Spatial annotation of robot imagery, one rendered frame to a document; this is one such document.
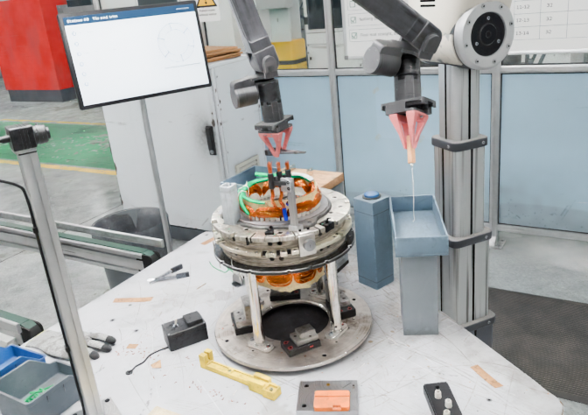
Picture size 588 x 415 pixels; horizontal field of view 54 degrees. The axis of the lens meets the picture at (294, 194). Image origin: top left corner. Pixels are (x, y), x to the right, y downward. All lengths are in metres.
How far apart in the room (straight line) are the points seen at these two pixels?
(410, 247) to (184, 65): 1.37
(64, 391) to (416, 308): 0.79
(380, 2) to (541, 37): 2.19
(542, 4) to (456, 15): 1.92
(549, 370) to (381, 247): 1.28
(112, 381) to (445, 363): 0.74
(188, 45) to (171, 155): 1.62
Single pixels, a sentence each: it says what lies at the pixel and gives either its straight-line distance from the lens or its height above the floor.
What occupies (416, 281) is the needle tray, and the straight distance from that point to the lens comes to 1.34.
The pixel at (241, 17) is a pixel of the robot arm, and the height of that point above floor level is 1.51.
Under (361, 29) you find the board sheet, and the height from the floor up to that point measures 1.30.
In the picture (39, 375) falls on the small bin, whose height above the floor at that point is 0.81.
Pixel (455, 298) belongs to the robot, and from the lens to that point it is 1.63.
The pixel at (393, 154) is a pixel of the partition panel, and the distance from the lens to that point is 3.68.
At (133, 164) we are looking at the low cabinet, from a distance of 4.14.
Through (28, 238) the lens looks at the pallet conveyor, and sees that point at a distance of 2.56.
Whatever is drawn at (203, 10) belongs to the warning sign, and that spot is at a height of 1.49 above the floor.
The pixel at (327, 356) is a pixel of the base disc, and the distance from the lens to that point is 1.32.
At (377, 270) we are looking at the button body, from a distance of 1.57.
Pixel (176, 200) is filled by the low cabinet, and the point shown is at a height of 0.31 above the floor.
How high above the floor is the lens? 1.57
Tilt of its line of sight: 20 degrees down
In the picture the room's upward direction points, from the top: 6 degrees counter-clockwise
